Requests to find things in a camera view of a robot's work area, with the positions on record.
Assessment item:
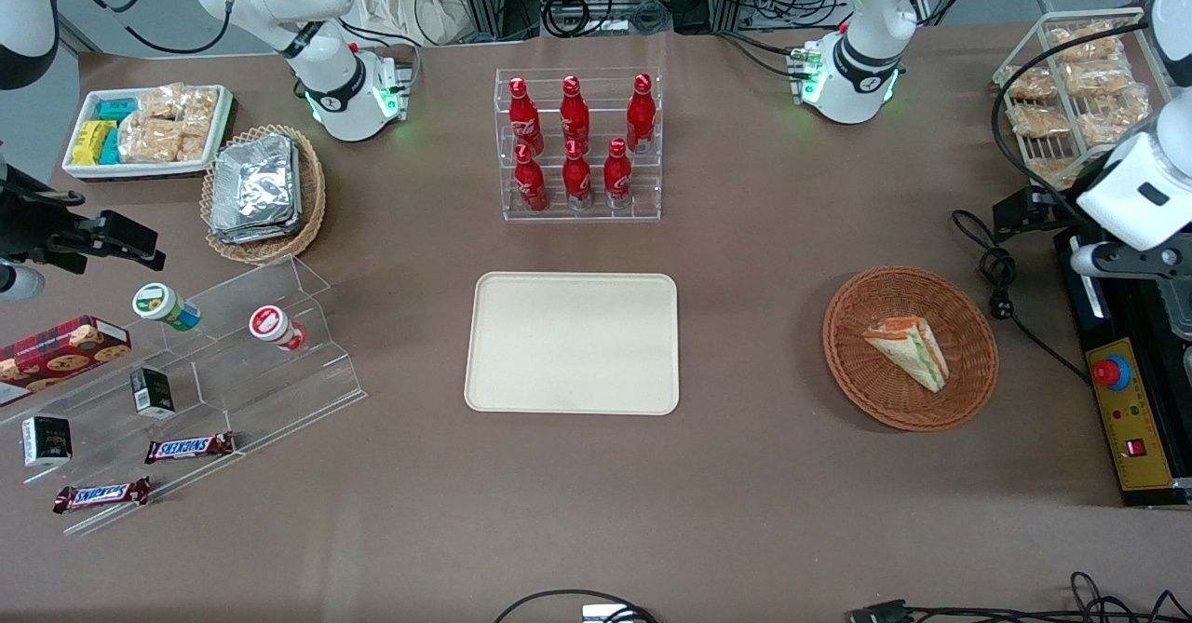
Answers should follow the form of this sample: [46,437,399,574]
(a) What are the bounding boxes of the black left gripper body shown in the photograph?
[1041,188,1090,233]

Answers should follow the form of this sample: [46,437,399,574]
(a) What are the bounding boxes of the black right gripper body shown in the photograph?
[0,165,95,266]

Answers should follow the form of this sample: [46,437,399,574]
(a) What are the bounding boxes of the triangular sandwich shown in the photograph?
[861,316,951,394]

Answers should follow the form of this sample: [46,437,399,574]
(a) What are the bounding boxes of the white rectangular snack tray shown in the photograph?
[61,85,235,182]

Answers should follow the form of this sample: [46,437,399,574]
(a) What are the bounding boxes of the round brown wicker basket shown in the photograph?
[822,266,1000,433]

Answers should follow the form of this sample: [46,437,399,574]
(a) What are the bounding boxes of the oval light wicker basket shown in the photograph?
[200,125,328,265]

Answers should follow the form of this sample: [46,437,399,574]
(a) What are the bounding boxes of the cream plastic tray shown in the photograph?
[464,272,681,416]

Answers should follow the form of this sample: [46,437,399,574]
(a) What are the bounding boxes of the bagged fried snack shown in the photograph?
[1024,156,1089,188]
[1006,65,1059,102]
[1009,103,1073,139]
[1077,88,1154,146]
[1062,59,1133,99]
[1049,21,1122,64]

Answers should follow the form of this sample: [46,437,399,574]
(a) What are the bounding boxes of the green lid snack cup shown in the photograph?
[131,282,203,333]

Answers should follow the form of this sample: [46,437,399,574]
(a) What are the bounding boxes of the clear bag of rice crackers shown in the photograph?
[177,120,212,164]
[118,117,183,164]
[182,88,221,127]
[137,85,186,122]

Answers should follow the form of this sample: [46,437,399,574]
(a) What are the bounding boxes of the yellow snack packet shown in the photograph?
[72,120,115,167]

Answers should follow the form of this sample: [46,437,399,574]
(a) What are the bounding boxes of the red cookie box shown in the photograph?
[0,315,133,409]

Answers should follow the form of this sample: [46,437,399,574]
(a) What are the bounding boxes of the stack of silver foil packs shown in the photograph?
[209,133,305,245]

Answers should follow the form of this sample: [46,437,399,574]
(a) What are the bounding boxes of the small black carton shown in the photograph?
[129,367,177,420]
[21,415,75,469]

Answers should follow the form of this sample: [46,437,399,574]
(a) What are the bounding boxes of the red lid snack cup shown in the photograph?
[248,305,308,353]

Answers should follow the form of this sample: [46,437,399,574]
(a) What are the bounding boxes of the Snickers chocolate bar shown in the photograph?
[53,477,153,515]
[144,432,237,466]

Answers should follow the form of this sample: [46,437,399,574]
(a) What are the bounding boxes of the clear acrylic stepped shelf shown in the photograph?
[0,255,367,538]

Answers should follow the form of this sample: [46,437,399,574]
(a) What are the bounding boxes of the black machine with yellow panel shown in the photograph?
[1054,227,1192,510]

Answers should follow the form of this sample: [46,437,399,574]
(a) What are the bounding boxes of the red cola bottle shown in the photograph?
[603,137,634,210]
[560,74,591,149]
[508,76,545,156]
[625,74,657,155]
[514,143,549,213]
[562,139,594,211]

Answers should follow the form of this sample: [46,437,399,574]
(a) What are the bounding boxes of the clear acrylic bottle rack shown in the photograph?
[494,67,664,223]

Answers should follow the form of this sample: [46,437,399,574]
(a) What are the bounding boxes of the black power cable with plug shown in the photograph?
[950,209,1091,387]

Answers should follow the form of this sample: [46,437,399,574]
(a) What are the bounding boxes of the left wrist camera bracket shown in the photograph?
[1069,237,1192,343]

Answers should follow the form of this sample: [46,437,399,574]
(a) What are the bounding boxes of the white wire rack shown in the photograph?
[992,7,1176,192]

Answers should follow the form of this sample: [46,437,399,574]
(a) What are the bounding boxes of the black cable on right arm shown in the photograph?
[58,0,236,57]

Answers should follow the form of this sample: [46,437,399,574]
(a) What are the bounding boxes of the black left arm base cables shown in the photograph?
[715,29,805,80]

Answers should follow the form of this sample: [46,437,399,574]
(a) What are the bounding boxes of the black arm base cables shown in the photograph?
[715,29,805,80]
[335,16,423,93]

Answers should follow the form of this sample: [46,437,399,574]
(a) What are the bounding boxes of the black right arm base cables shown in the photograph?
[335,16,423,93]

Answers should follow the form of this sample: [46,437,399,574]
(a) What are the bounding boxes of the black tangled cables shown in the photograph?
[908,571,1192,623]

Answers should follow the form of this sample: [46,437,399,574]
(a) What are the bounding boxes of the black cable connector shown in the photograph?
[847,599,911,623]

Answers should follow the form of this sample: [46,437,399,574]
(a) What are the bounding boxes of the black looped cable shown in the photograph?
[493,589,658,623]

